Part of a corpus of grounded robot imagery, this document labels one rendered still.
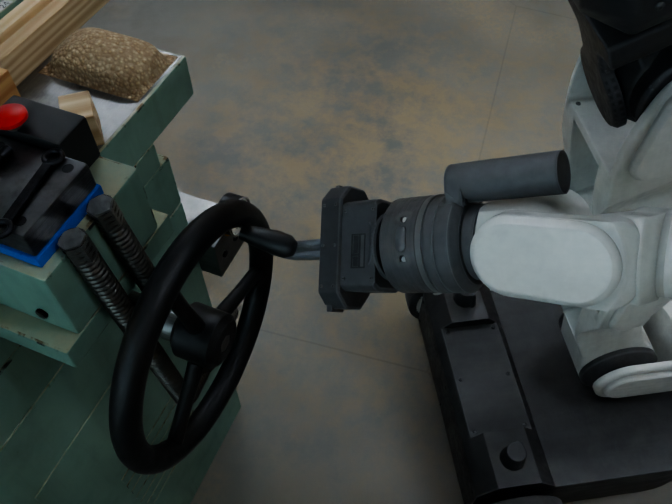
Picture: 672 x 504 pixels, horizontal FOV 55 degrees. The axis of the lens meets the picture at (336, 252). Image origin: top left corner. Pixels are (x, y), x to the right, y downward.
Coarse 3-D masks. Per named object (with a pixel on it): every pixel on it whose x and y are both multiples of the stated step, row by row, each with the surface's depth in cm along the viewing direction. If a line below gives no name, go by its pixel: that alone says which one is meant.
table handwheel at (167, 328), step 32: (192, 224) 57; (224, 224) 60; (256, 224) 67; (192, 256) 56; (256, 256) 74; (160, 288) 53; (256, 288) 77; (160, 320) 53; (192, 320) 61; (224, 320) 65; (256, 320) 78; (128, 352) 52; (192, 352) 64; (224, 352) 67; (128, 384) 53; (192, 384) 66; (224, 384) 76; (128, 416) 54; (192, 416) 73; (128, 448) 56; (160, 448) 64; (192, 448) 70
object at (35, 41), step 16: (64, 0) 80; (80, 0) 82; (96, 0) 84; (48, 16) 78; (64, 16) 80; (80, 16) 83; (16, 32) 76; (32, 32) 76; (48, 32) 78; (64, 32) 81; (0, 48) 74; (16, 48) 74; (32, 48) 77; (48, 48) 79; (0, 64) 73; (16, 64) 75; (32, 64) 77; (16, 80) 76
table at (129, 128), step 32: (32, 96) 75; (96, 96) 75; (160, 96) 77; (128, 128) 73; (160, 128) 79; (128, 160) 75; (160, 224) 68; (128, 288) 65; (0, 320) 61; (32, 320) 61; (96, 320) 61; (64, 352) 59
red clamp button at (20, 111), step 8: (8, 104) 56; (16, 104) 56; (0, 112) 55; (8, 112) 55; (16, 112) 55; (24, 112) 55; (0, 120) 55; (8, 120) 55; (16, 120) 55; (24, 120) 55; (0, 128) 55; (8, 128) 55
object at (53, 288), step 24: (96, 168) 60; (120, 168) 60; (120, 192) 59; (144, 192) 63; (144, 216) 64; (96, 240) 57; (144, 240) 65; (0, 264) 54; (24, 264) 53; (48, 264) 53; (72, 264) 55; (120, 264) 62; (0, 288) 58; (24, 288) 55; (48, 288) 53; (72, 288) 56; (24, 312) 61; (48, 312) 58; (72, 312) 57
